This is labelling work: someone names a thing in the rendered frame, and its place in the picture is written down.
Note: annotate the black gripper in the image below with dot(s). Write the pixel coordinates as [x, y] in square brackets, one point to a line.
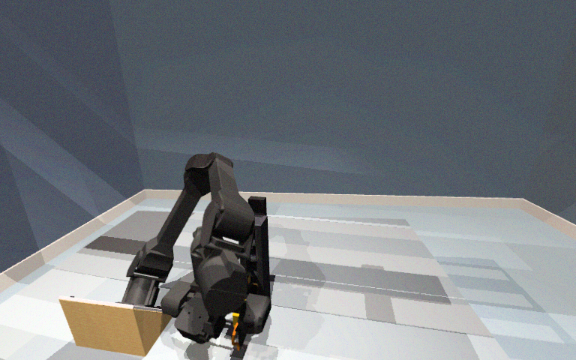
[252, 314]

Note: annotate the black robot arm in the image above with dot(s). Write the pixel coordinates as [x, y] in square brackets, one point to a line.
[222, 289]

